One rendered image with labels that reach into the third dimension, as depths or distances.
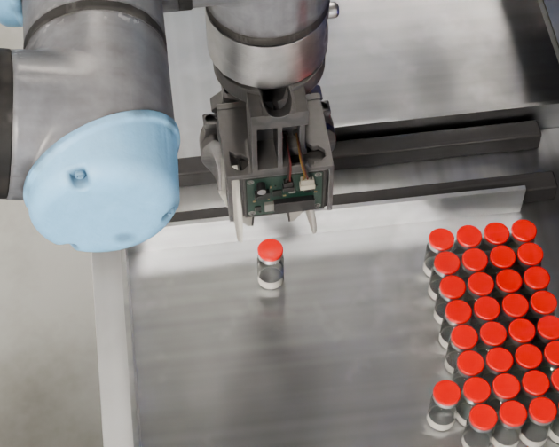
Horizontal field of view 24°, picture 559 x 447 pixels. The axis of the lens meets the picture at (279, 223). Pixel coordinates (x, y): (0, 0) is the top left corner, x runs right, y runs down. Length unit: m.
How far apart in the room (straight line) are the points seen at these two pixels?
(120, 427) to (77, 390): 1.01
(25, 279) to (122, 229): 1.51
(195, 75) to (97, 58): 0.57
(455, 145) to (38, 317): 1.10
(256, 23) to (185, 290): 0.37
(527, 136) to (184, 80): 0.32
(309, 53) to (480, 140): 0.39
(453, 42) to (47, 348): 1.04
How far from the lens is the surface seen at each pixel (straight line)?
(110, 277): 1.08
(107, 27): 0.66
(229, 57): 0.78
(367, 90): 1.19
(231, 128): 0.86
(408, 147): 1.13
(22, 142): 0.62
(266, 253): 1.03
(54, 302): 2.11
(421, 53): 1.22
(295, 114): 0.79
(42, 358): 2.06
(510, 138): 1.15
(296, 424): 1.01
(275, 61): 0.77
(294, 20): 0.75
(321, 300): 1.06
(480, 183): 1.11
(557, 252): 1.11
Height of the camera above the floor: 1.80
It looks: 56 degrees down
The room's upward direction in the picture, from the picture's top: straight up
